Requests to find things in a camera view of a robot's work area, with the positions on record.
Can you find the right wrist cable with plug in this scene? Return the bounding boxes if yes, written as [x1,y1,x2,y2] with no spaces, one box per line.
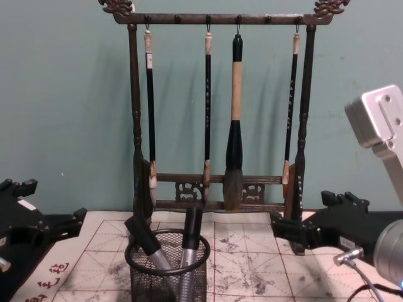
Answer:
[333,247,403,302]

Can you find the black wire mesh pen cup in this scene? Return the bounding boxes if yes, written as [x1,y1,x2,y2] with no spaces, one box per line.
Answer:
[125,228,211,302]

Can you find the large brush with tan handle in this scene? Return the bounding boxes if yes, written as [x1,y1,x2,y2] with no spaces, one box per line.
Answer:
[222,34,245,211]

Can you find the dark carved wooden brush rack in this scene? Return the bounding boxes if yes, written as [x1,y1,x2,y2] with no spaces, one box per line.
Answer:
[102,0,352,256]

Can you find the black brush with white label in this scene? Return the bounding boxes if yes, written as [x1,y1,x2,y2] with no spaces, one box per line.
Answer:
[144,30,159,203]

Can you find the white gridded felt writing mat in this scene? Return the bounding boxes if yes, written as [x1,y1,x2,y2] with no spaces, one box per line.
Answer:
[8,210,403,302]

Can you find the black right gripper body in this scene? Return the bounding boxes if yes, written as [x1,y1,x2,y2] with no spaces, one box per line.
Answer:
[301,207,389,253]

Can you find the thin black calligraphy brush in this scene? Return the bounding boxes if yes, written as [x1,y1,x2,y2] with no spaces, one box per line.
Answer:
[281,33,302,196]
[202,33,215,202]

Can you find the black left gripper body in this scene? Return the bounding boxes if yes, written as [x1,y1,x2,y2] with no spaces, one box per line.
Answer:
[0,194,53,254]

